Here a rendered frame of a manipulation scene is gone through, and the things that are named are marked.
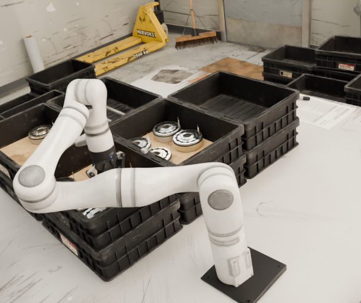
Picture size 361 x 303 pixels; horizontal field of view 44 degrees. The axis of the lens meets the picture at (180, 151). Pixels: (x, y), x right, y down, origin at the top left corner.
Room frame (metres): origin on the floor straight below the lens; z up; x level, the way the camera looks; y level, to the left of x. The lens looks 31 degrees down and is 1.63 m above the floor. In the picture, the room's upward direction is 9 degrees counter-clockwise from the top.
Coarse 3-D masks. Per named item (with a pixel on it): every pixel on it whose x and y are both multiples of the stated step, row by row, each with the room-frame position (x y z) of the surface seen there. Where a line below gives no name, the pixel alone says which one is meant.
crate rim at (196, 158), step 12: (144, 108) 1.48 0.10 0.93; (192, 108) 1.42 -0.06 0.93; (120, 120) 1.42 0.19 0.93; (228, 120) 1.29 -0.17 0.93; (240, 132) 1.22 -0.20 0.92; (132, 144) 1.23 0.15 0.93; (216, 144) 1.16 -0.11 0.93; (156, 156) 1.14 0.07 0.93; (192, 156) 1.11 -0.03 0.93; (204, 156) 1.13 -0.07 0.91
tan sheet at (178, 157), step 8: (144, 136) 1.45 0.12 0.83; (152, 136) 1.45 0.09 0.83; (152, 144) 1.39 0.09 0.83; (160, 144) 1.38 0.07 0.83; (168, 144) 1.37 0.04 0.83; (208, 144) 1.33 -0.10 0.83; (176, 152) 1.31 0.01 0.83; (184, 152) 1.30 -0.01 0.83; (192, 152) 1.29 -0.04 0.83; (176, 160) 1.26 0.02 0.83; (184, 160) 1.25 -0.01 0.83
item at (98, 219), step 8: (72, 144) 1.30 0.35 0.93; (120, 144) 1.25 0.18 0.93; (128, 144) 1.24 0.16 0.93; (136, 152) 1.18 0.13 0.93; (152, 160) 1.12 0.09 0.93; (112, 208) 0.92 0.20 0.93; (120, 208) 0.94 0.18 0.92; (72, 216) 0.94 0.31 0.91; (80, 216) 0.91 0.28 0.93; (96, 216) 0.90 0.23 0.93; (104, 216) 0.90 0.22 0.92; (112, 216) 0.92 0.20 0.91; (88, 224) 0.88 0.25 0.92; (96, 224) 0.89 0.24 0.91
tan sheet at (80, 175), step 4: (84, 168) 1.30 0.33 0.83; (88, 168) 1.29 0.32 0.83; (80, 172) 1.28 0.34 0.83; (84, 172) 1.28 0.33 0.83; (96, 172) 1.26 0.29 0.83; (72, 176) 1.26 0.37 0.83; (76, 176) 1.26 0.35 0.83; (80, 176) 1.25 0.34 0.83; (84, 176) 1.25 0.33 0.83; (76, 180) 1.23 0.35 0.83; (80, 180) 1.23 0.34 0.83
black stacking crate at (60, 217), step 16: (64, 160) 1.27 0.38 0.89; (80, 160) 1.30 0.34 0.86; (128, 160) 1.23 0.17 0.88; (144, 160) 1.15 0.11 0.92; (64, 176) 1.26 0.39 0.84; (128, 208) 0.96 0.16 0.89; (144, 208) 0.99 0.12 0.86; (160, 208) 1.02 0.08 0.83; (64, 224) 1.02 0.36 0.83; (80, 224) 0.94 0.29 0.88; (112, 224) 0.93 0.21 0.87; (128, 224) 0.95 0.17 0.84; (96, 240) 0.89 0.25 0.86; (112, 240) 0.91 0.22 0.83
